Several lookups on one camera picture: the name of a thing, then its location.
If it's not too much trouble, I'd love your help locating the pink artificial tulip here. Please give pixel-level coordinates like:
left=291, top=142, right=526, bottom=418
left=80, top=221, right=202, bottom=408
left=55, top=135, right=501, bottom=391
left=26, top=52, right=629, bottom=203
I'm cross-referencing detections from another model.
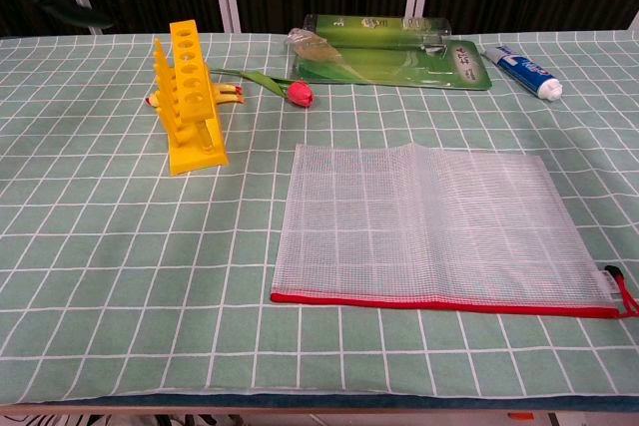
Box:
left=208, top=68, right=315, bottom=109

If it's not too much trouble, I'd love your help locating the white mesh zipper pouch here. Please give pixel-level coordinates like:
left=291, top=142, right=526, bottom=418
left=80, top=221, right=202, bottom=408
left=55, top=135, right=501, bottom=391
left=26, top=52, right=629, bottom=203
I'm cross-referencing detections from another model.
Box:
left=270, top=142, right=639, bottom=321

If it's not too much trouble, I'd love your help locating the yellow rubber chicken toy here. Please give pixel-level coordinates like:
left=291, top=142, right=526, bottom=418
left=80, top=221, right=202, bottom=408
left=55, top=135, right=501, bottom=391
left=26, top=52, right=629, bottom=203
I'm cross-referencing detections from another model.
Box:
left=144, top=82, right=246, bottom=109

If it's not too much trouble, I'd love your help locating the green blister package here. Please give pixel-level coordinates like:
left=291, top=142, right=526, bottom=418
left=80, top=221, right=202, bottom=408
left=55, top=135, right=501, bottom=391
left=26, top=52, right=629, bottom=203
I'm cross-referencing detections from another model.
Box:
left=284, top=13, right=493, bottom=92

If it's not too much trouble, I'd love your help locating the white blue toothpaste tube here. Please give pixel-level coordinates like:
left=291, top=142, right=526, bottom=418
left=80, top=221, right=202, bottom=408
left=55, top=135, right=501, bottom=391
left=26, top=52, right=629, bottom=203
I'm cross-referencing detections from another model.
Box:
left=481, top=44, right=564, bottom=102

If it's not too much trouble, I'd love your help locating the yellow test tube rack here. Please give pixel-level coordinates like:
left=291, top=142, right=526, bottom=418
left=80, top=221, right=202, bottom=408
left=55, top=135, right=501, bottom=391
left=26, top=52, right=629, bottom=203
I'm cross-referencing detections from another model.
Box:
left=152, top=19, right=231, bottom=177

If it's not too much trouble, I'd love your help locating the green checkered tablecloth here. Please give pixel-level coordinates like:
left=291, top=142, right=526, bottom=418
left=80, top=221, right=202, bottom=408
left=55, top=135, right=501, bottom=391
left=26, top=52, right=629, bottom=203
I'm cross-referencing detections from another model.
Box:
left=0, top=29, right=639, bottom=405

